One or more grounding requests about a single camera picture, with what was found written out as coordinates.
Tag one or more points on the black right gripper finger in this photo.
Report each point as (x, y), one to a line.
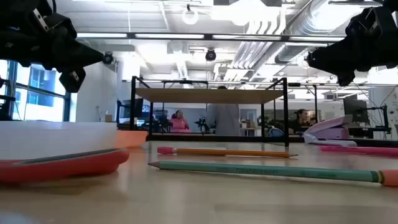
(335, 46)
(337, 63)

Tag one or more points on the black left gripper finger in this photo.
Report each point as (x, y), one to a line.
(82, 51)
(81, 62)

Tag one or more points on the clear plastic pencil box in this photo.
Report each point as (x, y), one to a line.
(56, 140)

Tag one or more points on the pink highlighter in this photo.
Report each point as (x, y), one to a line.
(360, 151)

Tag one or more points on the orange pencil box lid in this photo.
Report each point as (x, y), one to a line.
(130, 139)

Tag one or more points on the teal pencil orange eraser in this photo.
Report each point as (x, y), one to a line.
(264, 170)

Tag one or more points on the yellow pencil pink eraser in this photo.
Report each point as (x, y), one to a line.
(230, 152)

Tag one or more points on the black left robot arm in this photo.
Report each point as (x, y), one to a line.
(12, 18)

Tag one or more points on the black background robot arm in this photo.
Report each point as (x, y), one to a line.
(202, 124)

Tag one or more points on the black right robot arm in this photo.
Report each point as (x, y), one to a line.
(392, 3)

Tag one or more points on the black computer monitor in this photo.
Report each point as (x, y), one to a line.
(136, 107)
(356, 110)

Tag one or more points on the pink white stapler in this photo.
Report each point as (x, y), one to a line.
(329, 132)

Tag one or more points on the person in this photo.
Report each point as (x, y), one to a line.
(223, 118)
(298, 123)
(178, 123)

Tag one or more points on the blue background object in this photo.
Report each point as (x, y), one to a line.
(275, 132)

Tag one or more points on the wooden shelf riser black legs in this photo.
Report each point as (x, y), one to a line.
(205, 96)

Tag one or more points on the black ceiling camera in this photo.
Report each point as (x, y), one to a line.
(108, 58)
(210, 55)

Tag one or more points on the window with dark frame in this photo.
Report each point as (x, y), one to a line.
(40, 102)

